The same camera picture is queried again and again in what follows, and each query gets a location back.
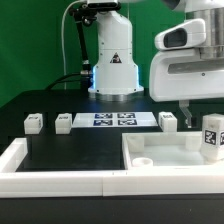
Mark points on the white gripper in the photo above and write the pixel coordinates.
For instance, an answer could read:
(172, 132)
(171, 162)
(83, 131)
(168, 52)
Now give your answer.
(181, 75)

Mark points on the white square tabletop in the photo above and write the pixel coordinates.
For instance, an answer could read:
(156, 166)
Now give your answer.
(160, 149)

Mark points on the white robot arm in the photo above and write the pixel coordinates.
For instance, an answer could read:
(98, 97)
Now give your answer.
(116, 75)

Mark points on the white sheet with fiducial markers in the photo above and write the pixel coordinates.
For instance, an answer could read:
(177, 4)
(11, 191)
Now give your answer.
(114, 119)

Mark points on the white U-shaped obstacle fence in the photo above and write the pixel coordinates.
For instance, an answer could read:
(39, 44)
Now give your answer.
(153, 181)

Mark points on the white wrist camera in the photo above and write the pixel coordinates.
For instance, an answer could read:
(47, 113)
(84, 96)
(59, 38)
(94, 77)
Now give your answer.
(189, 34)

